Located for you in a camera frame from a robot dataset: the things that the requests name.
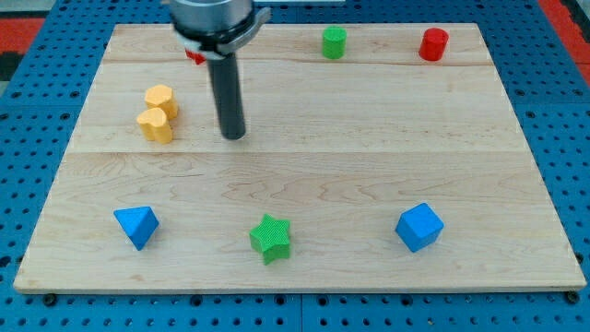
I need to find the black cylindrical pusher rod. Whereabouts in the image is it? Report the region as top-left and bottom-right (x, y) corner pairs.
(207, 53), (246, 140)

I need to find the red block behind arm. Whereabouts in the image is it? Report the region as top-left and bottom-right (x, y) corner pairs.
(185, 49), (207, 65)

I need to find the yellow heart block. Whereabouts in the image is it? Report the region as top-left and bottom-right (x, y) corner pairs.
(136, 108), (173, 144)

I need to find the blue triangle block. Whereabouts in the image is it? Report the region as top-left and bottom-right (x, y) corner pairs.
(113, 207), (159, 251)

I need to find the yellow hexagon block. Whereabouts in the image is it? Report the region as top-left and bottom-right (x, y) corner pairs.
(144, 84), (179, 119)

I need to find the green cylinder block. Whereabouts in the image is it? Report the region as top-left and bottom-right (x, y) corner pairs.
(322, 26), (348, 60)

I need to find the green star block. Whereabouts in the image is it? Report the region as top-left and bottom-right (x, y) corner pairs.
(249, 214), (290, 266)

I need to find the wooden board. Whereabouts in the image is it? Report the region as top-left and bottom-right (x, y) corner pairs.
(14, 23), (586, 294)

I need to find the red cylinder block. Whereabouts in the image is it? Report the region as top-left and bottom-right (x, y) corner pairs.
(419, 28), (449, 62)

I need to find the blue cube block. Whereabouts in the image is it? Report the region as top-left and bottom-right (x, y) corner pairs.
(395, 203), (444, 253)

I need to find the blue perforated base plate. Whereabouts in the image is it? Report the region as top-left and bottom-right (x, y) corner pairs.
(1, 0), (589, 331)

